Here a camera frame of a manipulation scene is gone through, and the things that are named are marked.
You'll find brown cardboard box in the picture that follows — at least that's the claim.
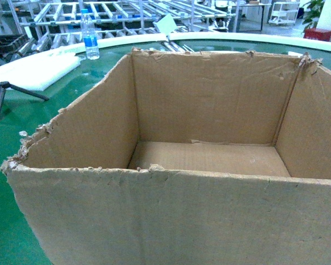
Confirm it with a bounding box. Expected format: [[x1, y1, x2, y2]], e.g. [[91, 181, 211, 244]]
[[0, 46, 331, 265]]

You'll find green curved conveyor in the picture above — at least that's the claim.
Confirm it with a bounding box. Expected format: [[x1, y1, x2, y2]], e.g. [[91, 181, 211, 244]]
[[0, 31, 331, 265]]

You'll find white card sign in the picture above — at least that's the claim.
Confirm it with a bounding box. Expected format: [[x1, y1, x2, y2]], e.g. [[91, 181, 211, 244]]
[[153, 14, 177, 36]]

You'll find clear plastic water bottle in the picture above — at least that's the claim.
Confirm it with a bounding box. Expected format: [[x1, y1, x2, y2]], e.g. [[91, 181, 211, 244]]
[[80, 9, 100, 60]]

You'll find white foam sheet stack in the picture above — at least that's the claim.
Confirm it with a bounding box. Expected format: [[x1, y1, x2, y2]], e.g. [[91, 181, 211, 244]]
[[0, 48, 81, 91]]

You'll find white desk with legs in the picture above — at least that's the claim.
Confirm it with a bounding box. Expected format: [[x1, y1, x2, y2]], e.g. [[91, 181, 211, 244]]
[[228, 1, 271, 33]]

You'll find black mini tripod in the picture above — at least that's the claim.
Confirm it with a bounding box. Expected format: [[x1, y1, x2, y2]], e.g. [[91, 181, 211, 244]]
[[0, 81, 49, 113]]

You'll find metal roller rack shelving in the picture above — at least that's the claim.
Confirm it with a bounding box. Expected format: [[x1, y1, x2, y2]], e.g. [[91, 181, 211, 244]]
[[0, 1, 234, 57]]

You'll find red crate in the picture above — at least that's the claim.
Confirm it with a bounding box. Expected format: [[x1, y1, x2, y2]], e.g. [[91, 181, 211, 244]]
[[303, 28, 331, 42]]

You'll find green potted plant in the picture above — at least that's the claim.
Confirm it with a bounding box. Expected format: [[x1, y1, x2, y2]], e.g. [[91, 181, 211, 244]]
[[302, 0, 325, 30]]

